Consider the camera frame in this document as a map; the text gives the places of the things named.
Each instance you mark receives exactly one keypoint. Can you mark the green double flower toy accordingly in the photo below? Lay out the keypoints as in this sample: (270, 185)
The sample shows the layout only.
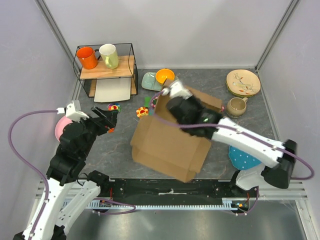
(154, 102)

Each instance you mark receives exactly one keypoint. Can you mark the orange yellow flower toy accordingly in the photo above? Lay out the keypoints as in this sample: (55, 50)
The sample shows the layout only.
(142, 111)

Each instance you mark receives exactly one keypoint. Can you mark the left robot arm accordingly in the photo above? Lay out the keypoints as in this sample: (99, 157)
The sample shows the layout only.
(75, 144)

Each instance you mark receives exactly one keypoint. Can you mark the orange bowl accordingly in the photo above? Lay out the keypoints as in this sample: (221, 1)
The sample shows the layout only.
(164, 74)

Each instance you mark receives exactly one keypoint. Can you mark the brown cardboard box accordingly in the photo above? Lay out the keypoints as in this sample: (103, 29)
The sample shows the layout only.
(167, 149)

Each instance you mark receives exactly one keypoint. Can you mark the beige floral plate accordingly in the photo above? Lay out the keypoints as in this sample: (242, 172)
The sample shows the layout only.
(242, 77)

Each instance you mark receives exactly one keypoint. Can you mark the orange mug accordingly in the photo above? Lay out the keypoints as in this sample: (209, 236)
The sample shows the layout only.
(87, 57)

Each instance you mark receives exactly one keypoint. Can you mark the brown ceramic cup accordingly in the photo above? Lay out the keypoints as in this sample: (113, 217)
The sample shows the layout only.
(236, 107)

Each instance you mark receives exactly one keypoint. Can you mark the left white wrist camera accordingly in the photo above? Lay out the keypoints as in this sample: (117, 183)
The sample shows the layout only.
(73, 111)

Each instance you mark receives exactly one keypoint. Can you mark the green bone toy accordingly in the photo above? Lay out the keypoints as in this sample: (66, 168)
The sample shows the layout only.
(147, 100)

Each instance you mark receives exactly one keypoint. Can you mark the white square plate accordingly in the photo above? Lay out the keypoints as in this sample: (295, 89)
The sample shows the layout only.
(112, 90)

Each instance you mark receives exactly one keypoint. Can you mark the green plate under floral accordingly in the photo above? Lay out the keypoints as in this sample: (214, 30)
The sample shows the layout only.
(243, 91)

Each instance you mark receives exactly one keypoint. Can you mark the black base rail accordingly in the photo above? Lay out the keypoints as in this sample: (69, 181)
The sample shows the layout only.
(171, 192)

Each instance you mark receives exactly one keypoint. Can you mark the rainbow flower toy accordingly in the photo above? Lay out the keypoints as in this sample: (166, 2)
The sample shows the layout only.
(114, 106)

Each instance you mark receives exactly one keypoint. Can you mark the pale green tray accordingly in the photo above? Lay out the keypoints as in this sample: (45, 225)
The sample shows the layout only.
(149, 82)

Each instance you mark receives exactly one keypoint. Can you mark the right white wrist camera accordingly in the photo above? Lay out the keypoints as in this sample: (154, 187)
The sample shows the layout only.
(175, 90)

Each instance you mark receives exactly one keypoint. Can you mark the black wire wooden shelf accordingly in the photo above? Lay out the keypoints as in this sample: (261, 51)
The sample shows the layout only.
(127, 68)

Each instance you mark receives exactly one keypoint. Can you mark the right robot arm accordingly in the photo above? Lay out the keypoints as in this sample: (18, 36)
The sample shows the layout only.
(276, 158)

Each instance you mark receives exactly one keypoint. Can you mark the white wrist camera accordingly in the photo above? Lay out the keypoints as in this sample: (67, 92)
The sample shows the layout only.
(73, 111)
(175, 90)

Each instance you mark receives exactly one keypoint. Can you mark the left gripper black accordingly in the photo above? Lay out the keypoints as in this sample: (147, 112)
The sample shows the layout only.
(106, 123)

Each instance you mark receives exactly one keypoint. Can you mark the blue polka dot plate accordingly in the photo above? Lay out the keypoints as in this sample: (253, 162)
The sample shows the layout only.
(242, 160)

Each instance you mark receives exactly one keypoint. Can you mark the pale green mug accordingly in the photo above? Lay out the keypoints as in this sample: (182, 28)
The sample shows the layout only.
(109, 54)

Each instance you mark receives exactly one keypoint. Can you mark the pink plate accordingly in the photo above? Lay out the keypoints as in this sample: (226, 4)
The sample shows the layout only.
(61, 124)

